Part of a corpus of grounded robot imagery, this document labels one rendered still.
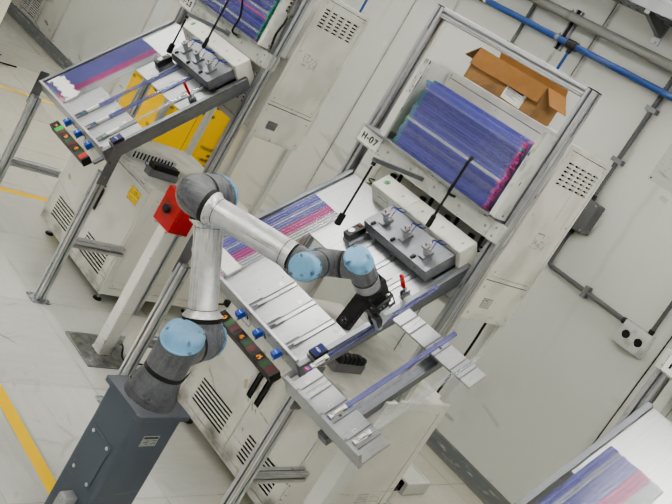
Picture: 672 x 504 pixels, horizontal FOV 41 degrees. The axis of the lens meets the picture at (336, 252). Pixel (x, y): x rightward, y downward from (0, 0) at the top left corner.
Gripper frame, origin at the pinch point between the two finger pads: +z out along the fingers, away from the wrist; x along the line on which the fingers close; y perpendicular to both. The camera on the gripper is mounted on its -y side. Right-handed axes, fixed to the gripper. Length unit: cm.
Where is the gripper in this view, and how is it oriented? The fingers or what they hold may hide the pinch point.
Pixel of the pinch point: (374, 326)
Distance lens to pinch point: 263.9
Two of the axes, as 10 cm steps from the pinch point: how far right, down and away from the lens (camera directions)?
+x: -6.2, -5.6, 5.6
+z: 2.1, 5.6, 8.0
